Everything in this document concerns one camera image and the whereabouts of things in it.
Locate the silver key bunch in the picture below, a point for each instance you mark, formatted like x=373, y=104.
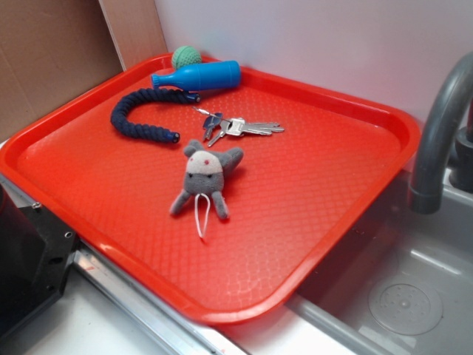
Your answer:
x=216, y=127

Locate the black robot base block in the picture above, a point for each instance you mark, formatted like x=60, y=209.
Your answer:
x=36, y=251

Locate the red plastic tray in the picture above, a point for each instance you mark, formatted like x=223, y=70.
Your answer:
x=291, y=199

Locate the grey plush mouse toy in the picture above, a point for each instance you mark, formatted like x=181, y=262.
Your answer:
x=204, y=181

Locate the blue plastic toy bottle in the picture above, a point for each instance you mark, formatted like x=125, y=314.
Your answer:
x=197, y=77

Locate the green knitted ball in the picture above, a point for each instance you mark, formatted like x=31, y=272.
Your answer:
x=184, y=56

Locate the grey toy faucet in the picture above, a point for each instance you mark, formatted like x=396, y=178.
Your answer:
x=447, y=116

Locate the grey plastic sink basin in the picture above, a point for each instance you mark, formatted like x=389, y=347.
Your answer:
x=397, y=282

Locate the brown cardboard panel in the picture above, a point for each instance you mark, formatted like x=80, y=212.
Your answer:
x=54, y=51

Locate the dark blue rope toy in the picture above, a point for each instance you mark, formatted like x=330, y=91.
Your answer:
x=119, y=116

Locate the silver metal rail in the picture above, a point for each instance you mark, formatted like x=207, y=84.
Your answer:
x=102, y=311

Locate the dark faucet handle knob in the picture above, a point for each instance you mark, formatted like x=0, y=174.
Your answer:
x=461, y=158

